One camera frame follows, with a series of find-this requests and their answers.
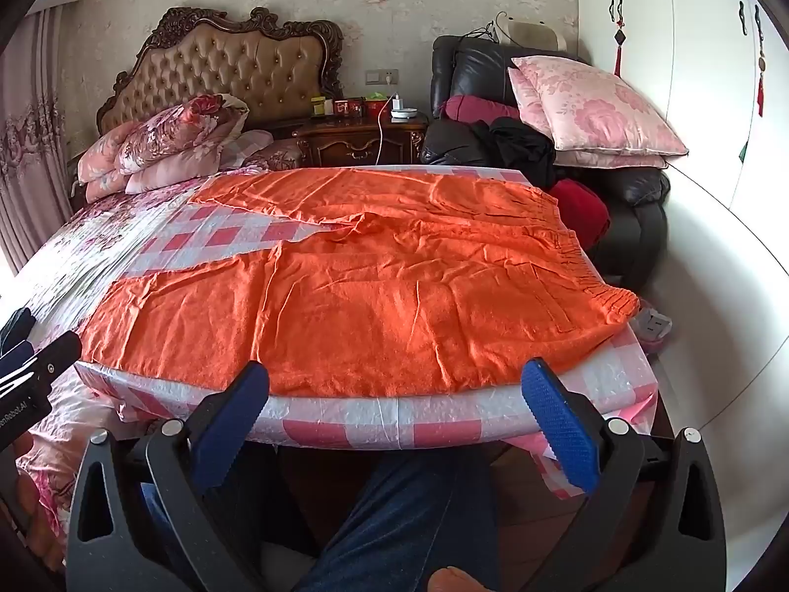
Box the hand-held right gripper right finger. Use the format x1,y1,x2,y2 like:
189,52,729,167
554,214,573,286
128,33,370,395
521,356,729,592

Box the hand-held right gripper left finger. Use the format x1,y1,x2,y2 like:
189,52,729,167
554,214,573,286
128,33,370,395
65,359,272,592

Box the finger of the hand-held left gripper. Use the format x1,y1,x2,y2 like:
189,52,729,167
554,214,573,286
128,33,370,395
28,330,83,378
0,307,36,372

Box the orange pants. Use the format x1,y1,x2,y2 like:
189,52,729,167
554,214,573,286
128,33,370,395
79,166,641,399

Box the white power strip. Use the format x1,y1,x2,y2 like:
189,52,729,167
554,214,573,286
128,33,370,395
638,311,673,340

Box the pink white checkered plastic cloth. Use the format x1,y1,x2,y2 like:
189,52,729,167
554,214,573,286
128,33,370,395
74,163,660,500

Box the person's leg in jeans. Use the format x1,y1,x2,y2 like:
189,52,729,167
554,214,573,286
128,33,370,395
142,450,502,592

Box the pale pink folded quilt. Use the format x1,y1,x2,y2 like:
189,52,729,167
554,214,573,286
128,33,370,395
77,121,144,204

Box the patterned pink curtain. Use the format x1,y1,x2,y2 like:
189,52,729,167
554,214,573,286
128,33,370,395
0,9,78,278

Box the red cloth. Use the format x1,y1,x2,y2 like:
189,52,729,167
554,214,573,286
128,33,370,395
547,179,611,252

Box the light pink bed pillow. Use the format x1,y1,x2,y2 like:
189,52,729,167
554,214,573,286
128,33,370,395
125,129,275,195

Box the red floral folded quilt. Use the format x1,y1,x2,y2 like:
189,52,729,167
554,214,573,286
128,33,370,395
117,94,251,177

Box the pink floral square pillow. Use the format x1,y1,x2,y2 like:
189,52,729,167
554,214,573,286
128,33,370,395
506,67,670,169
511,55,689,157

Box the black clothes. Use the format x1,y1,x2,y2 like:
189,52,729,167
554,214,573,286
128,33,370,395
471,117,557,189

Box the carved dark wooden nightstand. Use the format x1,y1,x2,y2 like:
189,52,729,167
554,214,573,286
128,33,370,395
271,114,429,169

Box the dark red cushion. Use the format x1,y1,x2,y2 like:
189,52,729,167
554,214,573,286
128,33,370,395
440,94,522,125

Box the tufted carved wooden headboard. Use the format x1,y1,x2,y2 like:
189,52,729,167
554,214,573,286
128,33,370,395
95,6,345,137

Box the black leather armchair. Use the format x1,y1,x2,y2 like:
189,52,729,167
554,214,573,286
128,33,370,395
421,35,672,278

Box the white wardrobe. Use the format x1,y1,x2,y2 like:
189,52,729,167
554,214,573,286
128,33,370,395
575,0,789,218

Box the red tassel ornament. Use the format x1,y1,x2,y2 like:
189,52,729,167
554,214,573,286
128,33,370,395
754,5,769,118
610,0,627,78

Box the beige neck massager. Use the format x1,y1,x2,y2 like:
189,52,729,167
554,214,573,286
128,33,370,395
496,20,566,50

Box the white charging cable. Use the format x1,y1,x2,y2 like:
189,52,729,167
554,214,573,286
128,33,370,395
377,99,396,165

